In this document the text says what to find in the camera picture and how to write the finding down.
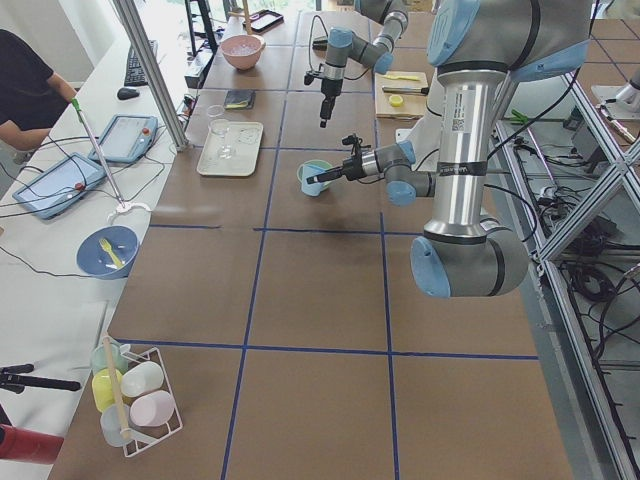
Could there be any light blue plastic cup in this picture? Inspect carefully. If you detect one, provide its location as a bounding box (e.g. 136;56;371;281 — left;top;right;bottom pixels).
296;159;335;198

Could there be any pink bowl with ice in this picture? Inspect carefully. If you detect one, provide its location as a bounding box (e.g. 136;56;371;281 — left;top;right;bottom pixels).
220;35;266;71

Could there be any blue bowl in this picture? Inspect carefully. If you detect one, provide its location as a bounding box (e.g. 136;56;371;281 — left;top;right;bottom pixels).
76;225;139;280

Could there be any half lemon slice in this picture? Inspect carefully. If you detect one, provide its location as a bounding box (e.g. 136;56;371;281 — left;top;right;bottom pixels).
388;94;404;107

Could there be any wooden cutting board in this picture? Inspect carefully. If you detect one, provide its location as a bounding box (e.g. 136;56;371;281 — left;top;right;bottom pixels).
374;71;429;118

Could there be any metal muddler black cap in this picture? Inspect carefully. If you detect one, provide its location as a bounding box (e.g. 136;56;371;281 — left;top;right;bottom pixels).
382;86;430;96

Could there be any yellow plastic knife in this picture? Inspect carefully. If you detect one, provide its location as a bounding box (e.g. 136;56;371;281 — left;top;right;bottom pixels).
382;74;421;82

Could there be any cream serving tray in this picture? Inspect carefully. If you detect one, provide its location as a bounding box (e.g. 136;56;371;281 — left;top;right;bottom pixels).
196;121;263;177

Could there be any dark tray with glasses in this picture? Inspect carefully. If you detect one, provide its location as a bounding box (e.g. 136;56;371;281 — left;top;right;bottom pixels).
249;9;284;33

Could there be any clear wine glass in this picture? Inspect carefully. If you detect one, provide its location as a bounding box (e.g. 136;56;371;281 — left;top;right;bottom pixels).
209;117;235;159

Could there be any clear glass coaster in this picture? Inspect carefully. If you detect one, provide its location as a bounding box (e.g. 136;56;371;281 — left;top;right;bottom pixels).
206;105;225;118

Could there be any black keyboard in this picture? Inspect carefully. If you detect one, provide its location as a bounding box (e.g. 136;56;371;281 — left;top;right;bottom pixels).
123;46;148;87

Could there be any far blue teach pendant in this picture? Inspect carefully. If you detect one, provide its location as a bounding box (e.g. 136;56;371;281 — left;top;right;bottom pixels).
98;114;159;164

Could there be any blue teach pendant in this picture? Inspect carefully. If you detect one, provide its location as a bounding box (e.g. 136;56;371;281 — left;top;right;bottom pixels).
12;153;106;220
98;114;159;164

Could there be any black computer mouse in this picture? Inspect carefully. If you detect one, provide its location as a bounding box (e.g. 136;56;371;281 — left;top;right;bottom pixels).
116;87;140;101

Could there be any reacher grabber stick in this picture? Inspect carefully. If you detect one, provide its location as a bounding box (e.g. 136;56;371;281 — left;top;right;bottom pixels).
71;98;151;225

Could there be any yellow plastic fork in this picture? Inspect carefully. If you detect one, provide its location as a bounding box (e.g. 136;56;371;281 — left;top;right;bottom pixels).
99;237;124;269

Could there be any white plastic cup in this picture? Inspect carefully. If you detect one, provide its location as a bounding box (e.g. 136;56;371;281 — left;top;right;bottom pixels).
120;361;164;398

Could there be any near blue teach pendant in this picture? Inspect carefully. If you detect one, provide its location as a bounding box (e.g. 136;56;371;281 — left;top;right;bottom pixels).
12;153;106;220

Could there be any pink plastic cup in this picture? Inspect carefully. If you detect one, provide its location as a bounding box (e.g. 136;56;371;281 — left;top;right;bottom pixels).
130;390;175;427

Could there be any person in black shirt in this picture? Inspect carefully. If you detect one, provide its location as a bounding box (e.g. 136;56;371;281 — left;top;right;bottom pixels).
1;30;76;151

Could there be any green plastic cup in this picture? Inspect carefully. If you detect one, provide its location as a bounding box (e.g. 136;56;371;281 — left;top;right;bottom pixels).
90;340;130;374

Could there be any yellow plastic cup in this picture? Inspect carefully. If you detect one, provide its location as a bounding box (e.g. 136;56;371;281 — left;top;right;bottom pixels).
91;368;115;413

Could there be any clear plastic cup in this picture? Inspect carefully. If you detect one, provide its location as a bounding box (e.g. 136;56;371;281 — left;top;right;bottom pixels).
100;404;132;447

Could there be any black tripod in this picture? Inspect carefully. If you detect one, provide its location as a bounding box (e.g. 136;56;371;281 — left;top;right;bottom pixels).
1;364;82;394

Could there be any red cylinder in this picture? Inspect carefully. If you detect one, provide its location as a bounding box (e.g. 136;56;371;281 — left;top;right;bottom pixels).
0;424;64;464

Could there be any aluminium frame post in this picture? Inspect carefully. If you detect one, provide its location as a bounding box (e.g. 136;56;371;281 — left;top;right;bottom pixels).
113;0;189;152

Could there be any white wire cup rack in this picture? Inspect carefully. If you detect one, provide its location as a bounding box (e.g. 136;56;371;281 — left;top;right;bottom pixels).
101;336;183;458

